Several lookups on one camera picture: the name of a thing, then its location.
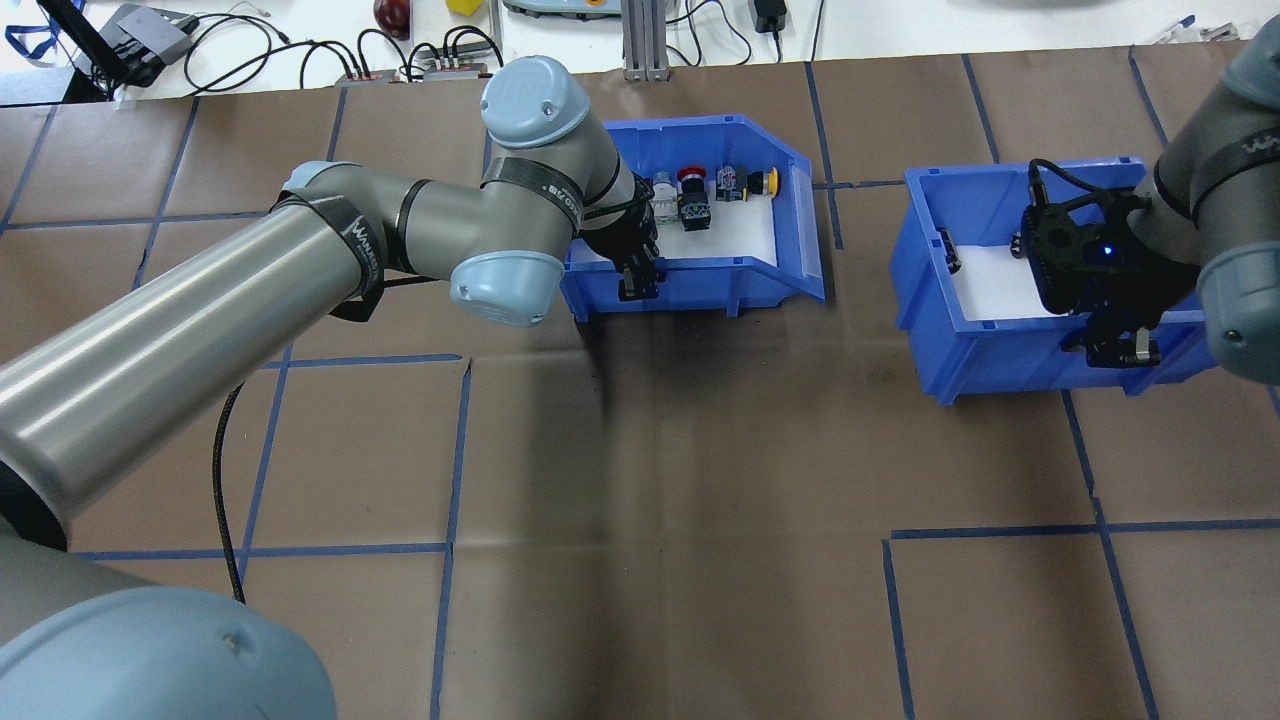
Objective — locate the yellow block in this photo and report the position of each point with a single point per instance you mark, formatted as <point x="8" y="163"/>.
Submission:
<point x="462" y="5"/>

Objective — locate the blue button storage bin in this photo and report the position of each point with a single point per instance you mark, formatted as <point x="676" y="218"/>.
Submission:
<point x="720" y="285"/>

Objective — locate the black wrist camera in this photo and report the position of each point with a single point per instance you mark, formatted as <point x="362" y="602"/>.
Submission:
<point x="1070" y="260"/>

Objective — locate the black cylinder capacitor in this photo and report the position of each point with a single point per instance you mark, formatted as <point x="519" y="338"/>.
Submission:
<point x="948" y="250"/>

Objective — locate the grey box device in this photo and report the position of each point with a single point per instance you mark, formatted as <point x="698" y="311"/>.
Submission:
<point x="150" y="35"/>

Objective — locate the white selector switch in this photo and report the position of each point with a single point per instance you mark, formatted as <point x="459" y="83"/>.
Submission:
<point x="663" y="200"/>

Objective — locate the small grey desk tool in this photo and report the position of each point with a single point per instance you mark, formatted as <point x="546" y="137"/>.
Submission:
<point x="1215" y="32"/>

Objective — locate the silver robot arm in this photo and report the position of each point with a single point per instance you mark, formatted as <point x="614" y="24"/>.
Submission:
<point x="200" y="330"/>
<point x="1230" y="200"/>

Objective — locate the grey usb hub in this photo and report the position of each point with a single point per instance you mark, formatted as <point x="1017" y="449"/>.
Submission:
<point x="365" y="76"/>
<point x="450" y="68"/>

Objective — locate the red apple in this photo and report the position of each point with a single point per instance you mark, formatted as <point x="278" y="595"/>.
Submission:
<point x="390" y="12"/>

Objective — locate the blue capacitor storage bin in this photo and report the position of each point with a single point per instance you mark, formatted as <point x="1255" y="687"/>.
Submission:
<point x="1000" y="360"/>

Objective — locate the yellow push button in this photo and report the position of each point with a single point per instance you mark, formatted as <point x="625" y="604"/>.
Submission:
<point x="745" y="182"/>

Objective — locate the grey blue teach pendant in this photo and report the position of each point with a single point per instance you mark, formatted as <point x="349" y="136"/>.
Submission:
<point x="560" y="6"/>

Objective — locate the red mushroom push button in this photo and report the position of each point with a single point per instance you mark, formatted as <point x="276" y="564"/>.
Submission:
<point x="694" y="205"/>

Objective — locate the aluminium profile post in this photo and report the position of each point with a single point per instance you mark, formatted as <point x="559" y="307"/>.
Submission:
<point x="645" y="40"/>

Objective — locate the black power adapter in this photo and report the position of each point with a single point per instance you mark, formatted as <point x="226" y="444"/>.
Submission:
<point x="770" y="14"/>

